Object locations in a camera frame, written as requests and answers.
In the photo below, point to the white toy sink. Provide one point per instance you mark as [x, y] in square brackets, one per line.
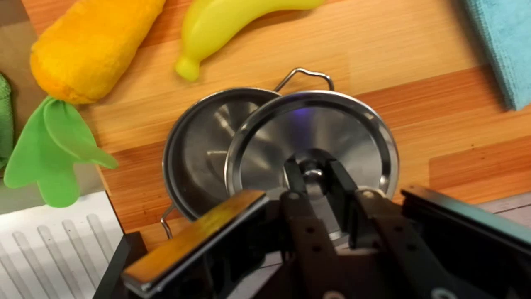
[55, 250]

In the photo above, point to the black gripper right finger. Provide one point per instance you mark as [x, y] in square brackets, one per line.
[387, 238]

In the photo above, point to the orange plush carrot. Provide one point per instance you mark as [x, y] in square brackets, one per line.
[88, 51]

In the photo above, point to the light blue cloth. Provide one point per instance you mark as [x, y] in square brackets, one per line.
[503, 44]

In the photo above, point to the yellow toy banana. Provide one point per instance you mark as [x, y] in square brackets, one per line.
[232, 22]

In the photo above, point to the wooden cutting board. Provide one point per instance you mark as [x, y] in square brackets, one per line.
[398, 56]

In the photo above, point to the round steel pot lid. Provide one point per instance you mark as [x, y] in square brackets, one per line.
[332, 135]

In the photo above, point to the small steel pot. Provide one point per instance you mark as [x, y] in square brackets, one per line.
[199, 150]

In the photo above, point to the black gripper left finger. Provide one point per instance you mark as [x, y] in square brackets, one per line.
[300, 227]

